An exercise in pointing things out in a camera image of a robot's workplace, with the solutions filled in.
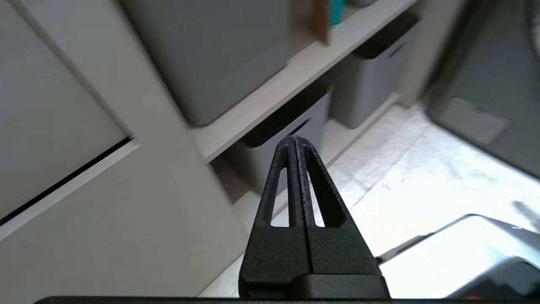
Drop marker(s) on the teal book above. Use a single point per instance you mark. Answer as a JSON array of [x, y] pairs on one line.
[[336, 10]]

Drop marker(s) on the white cabinet drawer front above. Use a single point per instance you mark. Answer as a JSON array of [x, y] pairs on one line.
[[114, 228], [46, 109]]

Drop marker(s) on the large grey storage bin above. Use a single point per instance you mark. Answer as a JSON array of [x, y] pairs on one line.
[[219, 55]]

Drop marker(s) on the brown book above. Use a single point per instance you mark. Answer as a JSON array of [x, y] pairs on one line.
[[321, 19]]

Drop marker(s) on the grey storage bin black rim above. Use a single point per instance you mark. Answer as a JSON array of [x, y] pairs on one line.
[[371, 76], [274, 147]]

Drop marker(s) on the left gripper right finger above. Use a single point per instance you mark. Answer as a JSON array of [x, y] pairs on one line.
[[337, 253]]

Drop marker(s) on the white shelf unit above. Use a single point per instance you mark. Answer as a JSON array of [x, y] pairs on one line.
[[270, 97]]

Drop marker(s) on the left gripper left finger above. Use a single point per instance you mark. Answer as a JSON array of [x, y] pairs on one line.
[[276, 253]]

